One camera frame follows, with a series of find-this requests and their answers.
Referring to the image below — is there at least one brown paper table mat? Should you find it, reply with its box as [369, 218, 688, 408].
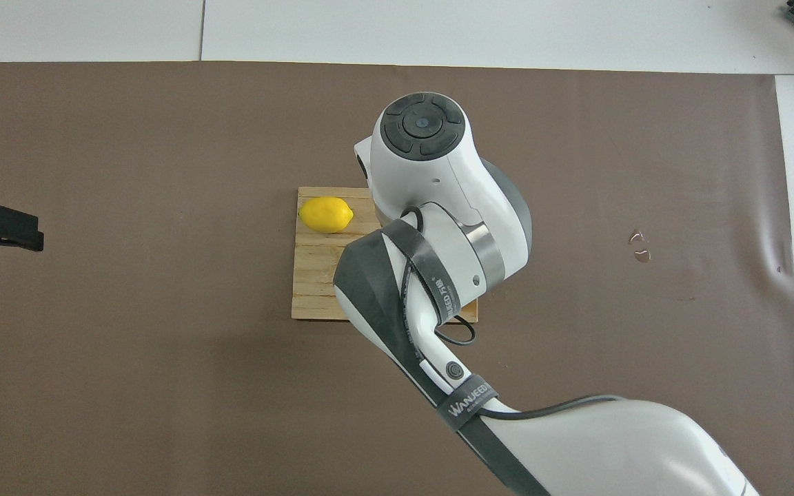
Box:
[0, 61, 794, 496]

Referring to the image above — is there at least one yellow lemon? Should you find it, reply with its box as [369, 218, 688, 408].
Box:
[298, 196, 355, 234]

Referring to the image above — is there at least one wooden cutting board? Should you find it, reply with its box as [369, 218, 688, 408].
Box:
[292, 187, 478, 324]

